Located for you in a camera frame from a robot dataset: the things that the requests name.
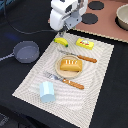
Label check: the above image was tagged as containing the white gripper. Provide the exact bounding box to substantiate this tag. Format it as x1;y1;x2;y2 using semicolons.
50;0;88;36

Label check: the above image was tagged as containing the yellow toy banana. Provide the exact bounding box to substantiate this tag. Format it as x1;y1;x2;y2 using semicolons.
54;37;68;47

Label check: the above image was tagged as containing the yellow toy box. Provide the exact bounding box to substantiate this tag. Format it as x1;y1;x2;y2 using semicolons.
76;38;94;50

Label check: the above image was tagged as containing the orange toy bread loaf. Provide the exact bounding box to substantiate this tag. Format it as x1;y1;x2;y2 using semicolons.
60;59;83;71

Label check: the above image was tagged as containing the light blue milk carton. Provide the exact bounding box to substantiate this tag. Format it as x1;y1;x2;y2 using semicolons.
39;81;55;103

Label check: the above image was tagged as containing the beige bowl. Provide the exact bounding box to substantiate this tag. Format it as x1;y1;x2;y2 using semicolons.
116;4;128;30

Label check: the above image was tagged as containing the grey frying pan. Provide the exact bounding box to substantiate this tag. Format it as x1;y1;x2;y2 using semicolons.
0;41;39;63

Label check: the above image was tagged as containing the round wooden plate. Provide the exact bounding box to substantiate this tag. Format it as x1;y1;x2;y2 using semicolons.
55;55;81;79

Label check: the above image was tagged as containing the beige woven placemat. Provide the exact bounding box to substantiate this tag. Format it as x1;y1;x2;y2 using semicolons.
13;33;114;128

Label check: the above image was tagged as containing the knife with wooden handle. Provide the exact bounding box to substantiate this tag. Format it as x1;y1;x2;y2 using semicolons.
58;49;97;63

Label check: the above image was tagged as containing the fork with wooden handle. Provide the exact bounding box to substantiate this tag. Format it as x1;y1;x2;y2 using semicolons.
43;71;84;90

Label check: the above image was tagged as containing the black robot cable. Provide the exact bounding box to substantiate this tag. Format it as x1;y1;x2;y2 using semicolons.
2;0;58;36

